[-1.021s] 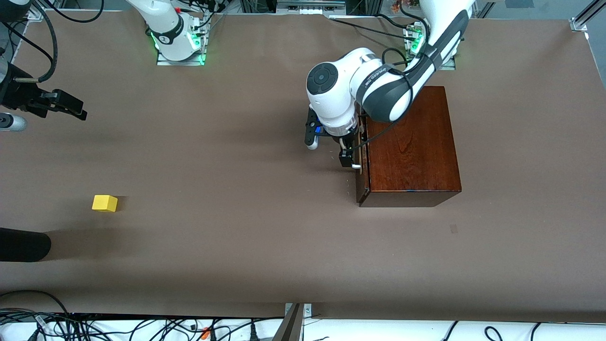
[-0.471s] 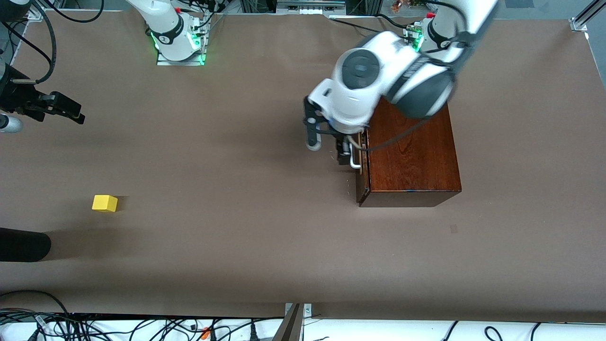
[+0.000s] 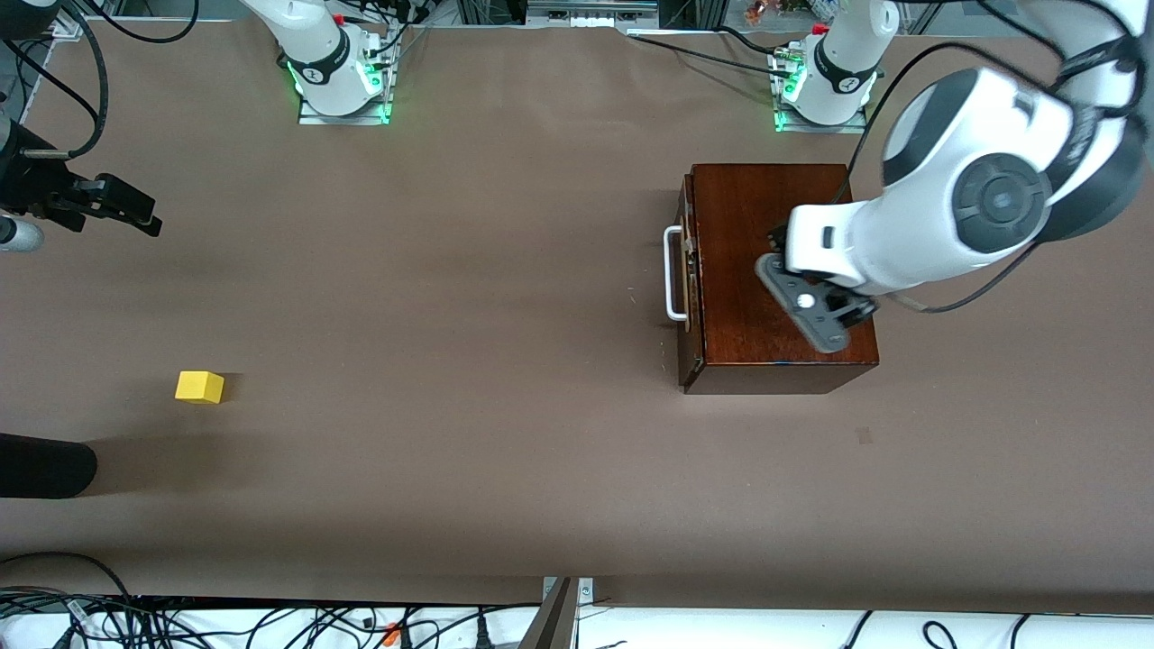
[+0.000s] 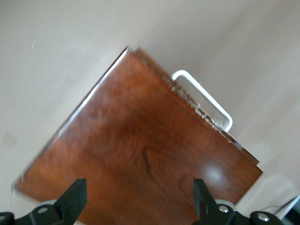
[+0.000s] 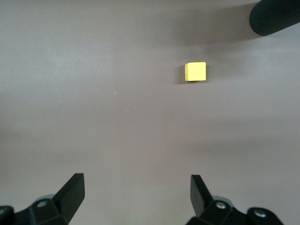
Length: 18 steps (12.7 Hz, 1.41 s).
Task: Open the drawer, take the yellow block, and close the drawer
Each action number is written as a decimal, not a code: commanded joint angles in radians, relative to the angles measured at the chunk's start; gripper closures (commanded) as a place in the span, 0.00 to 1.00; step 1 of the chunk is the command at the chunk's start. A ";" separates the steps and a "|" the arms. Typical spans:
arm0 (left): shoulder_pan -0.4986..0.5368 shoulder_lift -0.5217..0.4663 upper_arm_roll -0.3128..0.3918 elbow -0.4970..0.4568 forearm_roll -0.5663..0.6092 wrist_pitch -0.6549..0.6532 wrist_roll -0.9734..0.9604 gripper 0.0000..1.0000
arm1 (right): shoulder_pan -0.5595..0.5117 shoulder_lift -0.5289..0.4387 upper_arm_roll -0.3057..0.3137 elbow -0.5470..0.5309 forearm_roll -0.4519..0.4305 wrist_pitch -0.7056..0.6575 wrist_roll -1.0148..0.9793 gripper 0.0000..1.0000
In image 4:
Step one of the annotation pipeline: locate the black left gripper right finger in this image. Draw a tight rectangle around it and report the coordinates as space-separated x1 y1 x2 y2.
192 178 282 225

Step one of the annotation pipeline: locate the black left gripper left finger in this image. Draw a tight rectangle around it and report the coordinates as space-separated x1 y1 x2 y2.
0 178 88 225

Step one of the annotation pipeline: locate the light wooden drawer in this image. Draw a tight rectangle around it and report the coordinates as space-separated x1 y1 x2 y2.
130 46 260 165

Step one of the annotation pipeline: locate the dark brown wooden cabinet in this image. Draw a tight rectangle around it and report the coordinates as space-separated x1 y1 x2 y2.
13 46 263 225

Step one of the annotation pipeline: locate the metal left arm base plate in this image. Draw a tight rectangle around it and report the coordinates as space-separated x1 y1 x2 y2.
273 194 300 225

